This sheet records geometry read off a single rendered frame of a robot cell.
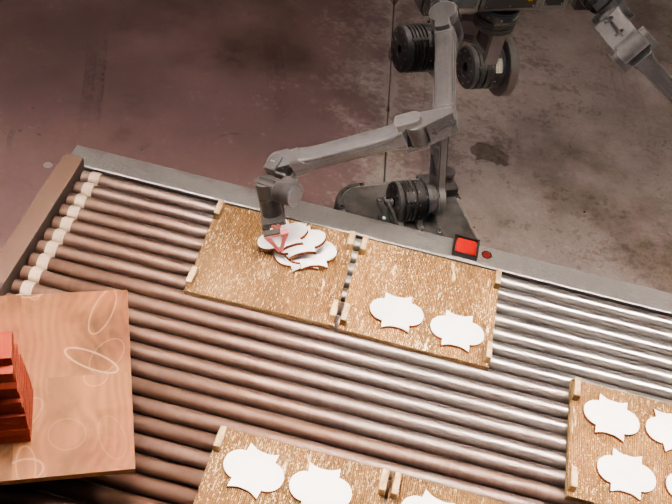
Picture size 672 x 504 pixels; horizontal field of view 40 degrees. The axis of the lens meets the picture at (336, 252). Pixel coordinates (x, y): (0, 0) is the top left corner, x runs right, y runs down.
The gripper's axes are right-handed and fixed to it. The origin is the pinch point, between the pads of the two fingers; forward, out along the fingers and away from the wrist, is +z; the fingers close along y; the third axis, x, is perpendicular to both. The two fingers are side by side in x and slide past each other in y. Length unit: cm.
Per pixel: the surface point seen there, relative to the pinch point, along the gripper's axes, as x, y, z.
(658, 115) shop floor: -202, 203, 117
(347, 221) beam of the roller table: -20.4, 14.6, 9.4
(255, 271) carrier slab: 7.7, -7.4, 4.0
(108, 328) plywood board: 42, -37, -10
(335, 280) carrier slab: -13.3, -10.3, 10.2
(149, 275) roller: 35.8, -6.8, -1.2
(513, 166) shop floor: -111, 159, 101
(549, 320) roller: -70, -22, 30
